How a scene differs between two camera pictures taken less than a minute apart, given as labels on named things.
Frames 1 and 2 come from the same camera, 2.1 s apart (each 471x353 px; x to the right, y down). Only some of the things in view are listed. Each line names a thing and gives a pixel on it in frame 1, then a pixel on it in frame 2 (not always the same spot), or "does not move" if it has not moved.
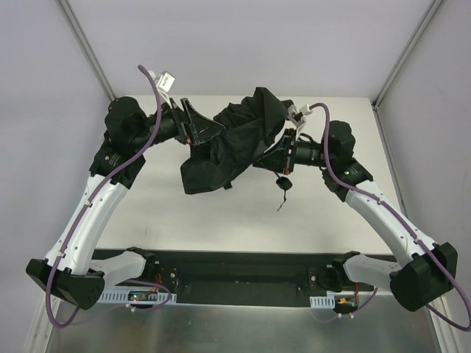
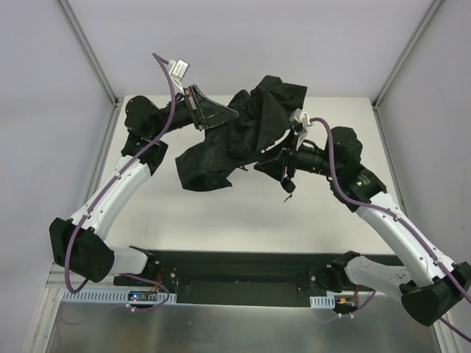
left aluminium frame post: (71, 20) does not move
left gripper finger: (197, 118) -> (211, 108)
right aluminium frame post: (419, 27) does not move
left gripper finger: (205, 129) -> (221, 118)
